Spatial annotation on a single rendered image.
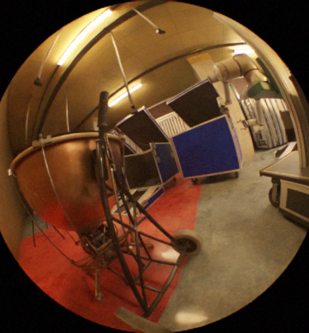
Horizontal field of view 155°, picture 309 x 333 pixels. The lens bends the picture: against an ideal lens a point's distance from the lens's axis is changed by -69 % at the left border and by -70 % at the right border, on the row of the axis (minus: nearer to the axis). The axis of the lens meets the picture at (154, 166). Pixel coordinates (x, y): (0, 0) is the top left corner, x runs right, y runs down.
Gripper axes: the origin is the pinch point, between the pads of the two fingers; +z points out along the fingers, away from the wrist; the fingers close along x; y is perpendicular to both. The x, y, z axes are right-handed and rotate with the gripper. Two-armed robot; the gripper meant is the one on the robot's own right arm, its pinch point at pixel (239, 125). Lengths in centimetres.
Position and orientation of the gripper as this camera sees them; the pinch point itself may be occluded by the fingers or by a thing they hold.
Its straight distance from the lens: 193.9
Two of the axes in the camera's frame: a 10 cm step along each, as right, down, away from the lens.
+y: -3.9, -2.7, -8.8
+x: 1.6, 9.2, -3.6
